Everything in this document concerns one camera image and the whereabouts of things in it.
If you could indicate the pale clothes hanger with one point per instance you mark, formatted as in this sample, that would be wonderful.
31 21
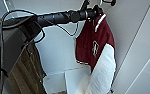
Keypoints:
99 24
7 5

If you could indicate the red jacket white sleeves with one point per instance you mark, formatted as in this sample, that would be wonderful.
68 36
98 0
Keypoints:
91 46

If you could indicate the white wardrobe door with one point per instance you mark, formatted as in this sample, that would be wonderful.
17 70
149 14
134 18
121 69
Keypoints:
137 50

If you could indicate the white wardrobe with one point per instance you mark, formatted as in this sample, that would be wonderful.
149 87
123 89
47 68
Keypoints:
57 50

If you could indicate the white inner shelf unit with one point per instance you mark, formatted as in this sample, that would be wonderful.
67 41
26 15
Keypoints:
71 80

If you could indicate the dark grey hanging garment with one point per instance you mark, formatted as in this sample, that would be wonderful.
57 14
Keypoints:
31 73

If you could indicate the black rail bracket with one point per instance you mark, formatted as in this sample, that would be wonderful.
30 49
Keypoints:
109 2

